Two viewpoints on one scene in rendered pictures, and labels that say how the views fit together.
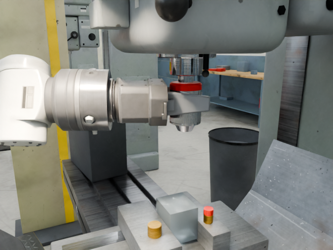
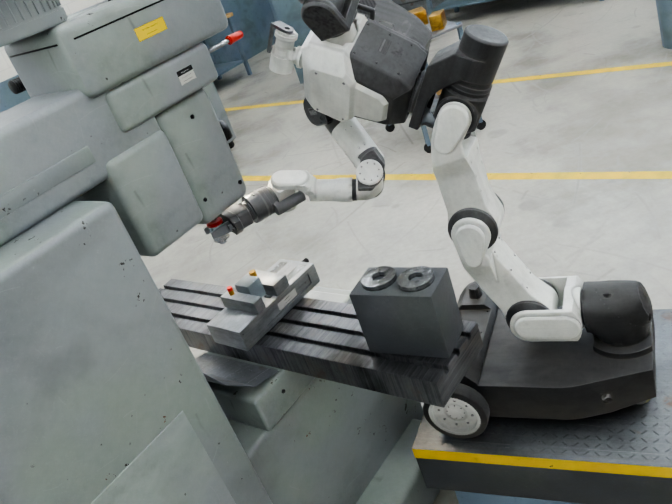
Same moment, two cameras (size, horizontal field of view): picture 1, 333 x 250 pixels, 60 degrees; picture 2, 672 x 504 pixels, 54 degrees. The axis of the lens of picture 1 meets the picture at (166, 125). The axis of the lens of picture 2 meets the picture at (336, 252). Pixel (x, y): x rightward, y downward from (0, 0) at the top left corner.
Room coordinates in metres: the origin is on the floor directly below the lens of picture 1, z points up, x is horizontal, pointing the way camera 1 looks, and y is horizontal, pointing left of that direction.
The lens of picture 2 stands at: (2.18, -0.31, 1.97)
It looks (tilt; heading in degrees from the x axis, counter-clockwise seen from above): 28 degrees down; 161
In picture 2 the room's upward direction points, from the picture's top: 20 degrees counter-clockwise
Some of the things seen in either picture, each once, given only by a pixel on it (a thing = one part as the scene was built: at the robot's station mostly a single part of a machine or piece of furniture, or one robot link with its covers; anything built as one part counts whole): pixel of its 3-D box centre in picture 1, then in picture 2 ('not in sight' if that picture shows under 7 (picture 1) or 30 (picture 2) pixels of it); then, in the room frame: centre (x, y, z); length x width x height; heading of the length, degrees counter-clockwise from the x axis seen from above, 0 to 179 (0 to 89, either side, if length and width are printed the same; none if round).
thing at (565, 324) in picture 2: not in sight; (548, 308); (0.83, 0.73, 0.68); 0.21 x 0.20 x 0.13; 40
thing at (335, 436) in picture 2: not in sight; (313, 425); (0.41, -0.01, 0.43); 0.81 x 0.32 x 0.60; 117
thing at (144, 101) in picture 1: (123, 101); (244, 213); (0.42, 0.06, 1.24); 0.13 x 0.12 x 0.10; 5
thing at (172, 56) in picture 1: (186, 54); not in sight; (0.42, -0.03, 1.31); 0.09 x 0.09 x 0.01
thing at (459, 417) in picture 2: not in sight; (456, 410); (0.79, 0.35, 0.50); 0.20 x 0.05 x 0.20; 40
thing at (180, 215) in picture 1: (176, 218); (250, 289); (0.45, -0.02, 1.03); 0.06 x 0.05 x 0.06; 24
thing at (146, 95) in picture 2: not in sight; (138, 89); (0.44, -0.07, 1.68); 0.34 x 0.24 x 0.10; 117
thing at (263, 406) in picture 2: not in sight; (273, 350); (0.42, -0.03, 0.79); 0.50 x 0.35 x 0.12; 117
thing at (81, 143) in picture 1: (95, 139); (406, 309); (0.92, 0.24, 1.03); 0.22 x 0.12 x 0.20; 34
